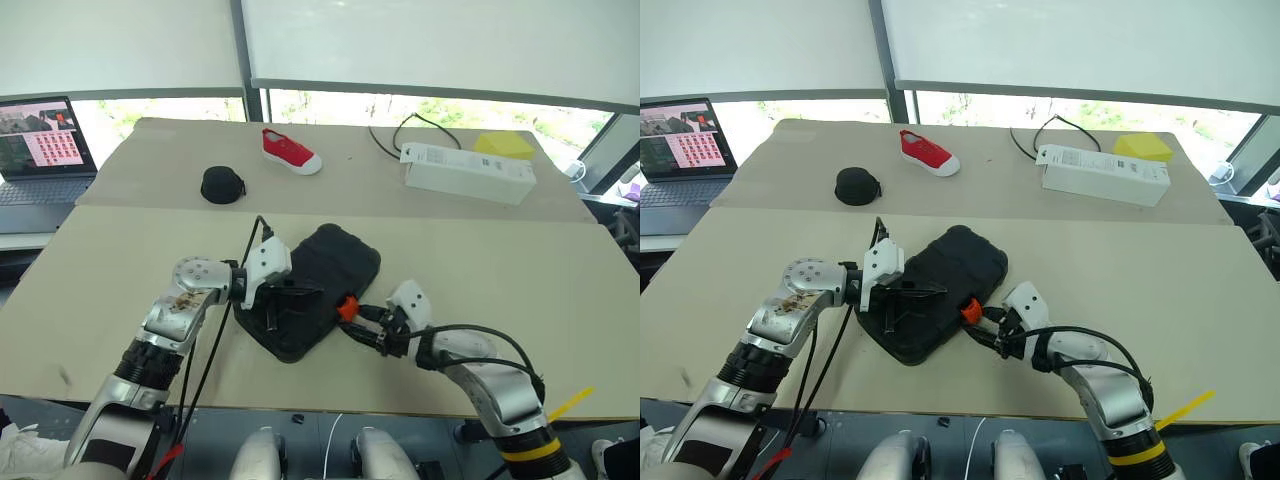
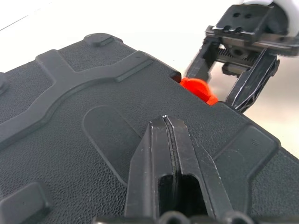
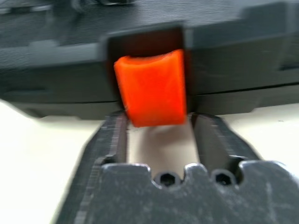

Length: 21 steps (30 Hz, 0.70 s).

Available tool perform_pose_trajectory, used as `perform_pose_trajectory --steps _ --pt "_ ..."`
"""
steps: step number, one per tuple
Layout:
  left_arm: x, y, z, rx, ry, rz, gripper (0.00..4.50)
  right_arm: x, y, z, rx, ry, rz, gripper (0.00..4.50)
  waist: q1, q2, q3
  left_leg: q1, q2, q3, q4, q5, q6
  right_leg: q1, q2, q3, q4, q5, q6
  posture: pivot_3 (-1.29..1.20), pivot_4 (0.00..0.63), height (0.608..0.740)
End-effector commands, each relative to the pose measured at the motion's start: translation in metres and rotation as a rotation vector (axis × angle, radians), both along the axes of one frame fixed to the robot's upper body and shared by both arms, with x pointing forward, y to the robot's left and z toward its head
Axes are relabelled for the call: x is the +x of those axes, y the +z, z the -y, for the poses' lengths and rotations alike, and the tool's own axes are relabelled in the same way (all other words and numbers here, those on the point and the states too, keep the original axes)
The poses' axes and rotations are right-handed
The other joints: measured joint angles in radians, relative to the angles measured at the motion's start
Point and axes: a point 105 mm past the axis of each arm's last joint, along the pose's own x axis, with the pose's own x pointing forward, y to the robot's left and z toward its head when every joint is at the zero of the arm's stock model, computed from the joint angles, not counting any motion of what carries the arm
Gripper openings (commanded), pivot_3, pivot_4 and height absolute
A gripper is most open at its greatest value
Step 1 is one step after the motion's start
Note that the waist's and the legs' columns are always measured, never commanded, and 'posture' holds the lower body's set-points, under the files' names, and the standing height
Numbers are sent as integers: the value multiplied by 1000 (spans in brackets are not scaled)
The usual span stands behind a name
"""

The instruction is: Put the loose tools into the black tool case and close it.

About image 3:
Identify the orange case latch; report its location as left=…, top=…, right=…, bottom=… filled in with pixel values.
left=113, top=48, right=188, bottom=128

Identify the black plastic tool case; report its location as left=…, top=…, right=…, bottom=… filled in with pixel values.
left=0, top=0, right=299, bottom=122

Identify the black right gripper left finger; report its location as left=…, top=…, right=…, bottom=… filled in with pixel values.
left=58, top=111, right=129, bottom=224

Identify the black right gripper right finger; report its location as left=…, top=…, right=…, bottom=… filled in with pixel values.
left=191, top=112, right=260, bottom=169

